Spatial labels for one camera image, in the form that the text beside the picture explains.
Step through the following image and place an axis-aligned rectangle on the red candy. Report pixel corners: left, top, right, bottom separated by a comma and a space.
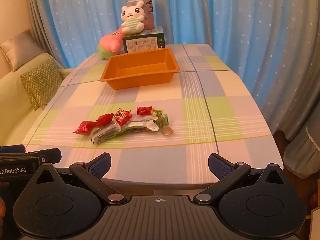
114, 108, 132, 118
73, 120, 98, 136
96, 113, 114, 127
136, 106, 153, 116
117, 115, 133, 126

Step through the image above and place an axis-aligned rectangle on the green chevron cushion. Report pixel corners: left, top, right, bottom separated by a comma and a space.
26, 90, 50, 111
20, 59, 64, 107

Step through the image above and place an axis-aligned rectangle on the clear green candy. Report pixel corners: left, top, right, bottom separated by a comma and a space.
155, 114, 169, 128

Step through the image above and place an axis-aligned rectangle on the dark grey snack packet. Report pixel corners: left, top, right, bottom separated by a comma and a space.
89, 122, 121, 147

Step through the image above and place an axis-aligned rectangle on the beige printed board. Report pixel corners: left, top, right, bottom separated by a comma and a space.
311, 199, 320, 222

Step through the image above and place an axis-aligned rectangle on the grey satin cushion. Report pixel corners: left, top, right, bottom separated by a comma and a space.
0, 29, 47, 72

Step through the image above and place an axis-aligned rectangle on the blue star curtain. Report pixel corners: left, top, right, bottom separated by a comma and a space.
32, 0, 320, 135

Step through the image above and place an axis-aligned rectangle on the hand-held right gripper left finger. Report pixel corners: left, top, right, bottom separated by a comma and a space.
32, 152, 128, 205

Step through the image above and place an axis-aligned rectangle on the person's left hand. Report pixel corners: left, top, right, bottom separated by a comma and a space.
0, 197, 7, 228

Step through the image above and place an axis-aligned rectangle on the grey printed box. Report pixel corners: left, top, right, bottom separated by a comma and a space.
127, 0, 156, 30

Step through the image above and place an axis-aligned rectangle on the pink star plush toy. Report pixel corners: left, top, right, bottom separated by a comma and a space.
97, 26, 125, 60

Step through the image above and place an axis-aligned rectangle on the light green sofa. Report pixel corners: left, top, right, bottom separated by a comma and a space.
0, 0, 75, 147

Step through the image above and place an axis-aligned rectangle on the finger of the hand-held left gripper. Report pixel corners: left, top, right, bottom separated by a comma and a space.
0, 144, 26, 155
25, 148, 62, 164

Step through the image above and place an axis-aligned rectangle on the orange plastic tray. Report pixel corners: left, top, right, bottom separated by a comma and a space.
100, 48, 180, 91

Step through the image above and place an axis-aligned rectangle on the grey cloth with lace trim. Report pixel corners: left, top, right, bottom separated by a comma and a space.
282, 121, 320, 180

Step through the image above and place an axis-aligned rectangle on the silver snack packet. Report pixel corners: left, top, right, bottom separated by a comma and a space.
117, 115, 159, 137

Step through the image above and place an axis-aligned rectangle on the brown candy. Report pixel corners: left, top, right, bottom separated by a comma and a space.
160, 126, 174, 138

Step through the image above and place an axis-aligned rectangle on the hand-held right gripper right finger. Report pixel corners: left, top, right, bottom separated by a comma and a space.
192, 152, 288, 205

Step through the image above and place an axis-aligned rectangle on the white bunny plush toy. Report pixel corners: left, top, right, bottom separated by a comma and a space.
120, 1, 146, 34

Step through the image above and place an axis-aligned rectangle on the green cardboard box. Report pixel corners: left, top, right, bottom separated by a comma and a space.
122, 26, 166, 54

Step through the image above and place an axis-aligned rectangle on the grey curtain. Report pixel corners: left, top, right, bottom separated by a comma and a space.
25, 0, 67, 69
260, 75, 320, 140

